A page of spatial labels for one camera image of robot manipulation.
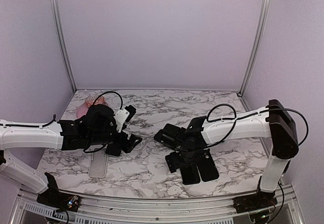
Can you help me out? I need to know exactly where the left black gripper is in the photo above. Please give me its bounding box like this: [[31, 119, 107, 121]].
[[88, 125, 142, 153]]

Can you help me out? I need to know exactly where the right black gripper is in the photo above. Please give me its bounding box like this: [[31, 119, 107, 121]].
[[166, 146, 204, 173]]

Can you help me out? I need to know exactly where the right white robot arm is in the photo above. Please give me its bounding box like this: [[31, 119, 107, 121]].
[[154, 99, 299, 208]]

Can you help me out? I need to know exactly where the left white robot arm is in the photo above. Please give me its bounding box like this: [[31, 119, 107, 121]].
[[1, 104, 142, 206]]

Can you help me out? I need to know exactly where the clear magsafe phone case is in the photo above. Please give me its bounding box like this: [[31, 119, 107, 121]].
[[130, 142, 143, 153]]

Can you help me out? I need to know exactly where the phone with white edge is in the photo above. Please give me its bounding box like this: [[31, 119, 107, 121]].
[[105, 143, 122, 157]]

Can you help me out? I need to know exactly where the black phone upper centre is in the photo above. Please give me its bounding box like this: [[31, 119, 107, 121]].
[[154, 129, 166, 144]]

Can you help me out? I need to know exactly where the black phone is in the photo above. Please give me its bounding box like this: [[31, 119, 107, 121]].
[[154, 129, 166, 144], [180, 165, 200, 185]]

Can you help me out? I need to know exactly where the black phone lower centre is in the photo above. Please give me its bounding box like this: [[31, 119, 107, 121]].
[[180, 165, 200, 185]]

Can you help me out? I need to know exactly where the grey silicone phone case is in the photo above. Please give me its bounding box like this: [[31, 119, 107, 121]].
[[88, 152, 108, 178]]

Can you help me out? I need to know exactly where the patterned red bowl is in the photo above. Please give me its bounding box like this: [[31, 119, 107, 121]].
[[84, 95, 105, 108]]

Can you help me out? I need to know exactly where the pink plate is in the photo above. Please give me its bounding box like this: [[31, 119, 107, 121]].
[[76, 103, 103, 119]]

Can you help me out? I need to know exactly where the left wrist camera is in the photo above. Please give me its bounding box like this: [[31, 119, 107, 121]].
[[114, 105, 137, 133]]

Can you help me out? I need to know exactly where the black cased phone dual camera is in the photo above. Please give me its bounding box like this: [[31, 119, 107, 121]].
[[197, 150, 219, 182]]

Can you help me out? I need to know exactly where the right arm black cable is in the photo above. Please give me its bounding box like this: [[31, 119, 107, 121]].
[[202, 103, 309, 150]]

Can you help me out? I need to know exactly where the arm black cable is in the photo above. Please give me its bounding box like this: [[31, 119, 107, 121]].
[[0, 91, 125, 154], [202, 103, 309, 150]]

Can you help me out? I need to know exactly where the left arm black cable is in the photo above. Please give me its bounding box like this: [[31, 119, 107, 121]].
[[0, 91, 125, 154]]

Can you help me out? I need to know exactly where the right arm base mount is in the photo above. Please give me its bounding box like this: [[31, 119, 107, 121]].
[[233, 183, 277, 213]]

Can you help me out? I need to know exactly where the front aluminium rail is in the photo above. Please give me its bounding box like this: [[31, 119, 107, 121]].
[[10, 183, 304, 224]]

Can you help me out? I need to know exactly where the right aluminium frame post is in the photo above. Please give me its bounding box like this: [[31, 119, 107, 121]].
[[238, 0, 271, 97]]

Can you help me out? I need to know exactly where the aluminium frame post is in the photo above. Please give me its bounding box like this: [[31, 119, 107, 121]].
[[50, 0, 77, 93], [238, 0, 271, 97]]

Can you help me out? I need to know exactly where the left aluminium frame post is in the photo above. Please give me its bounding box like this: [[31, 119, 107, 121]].
[[50, 0, 77, 93]]

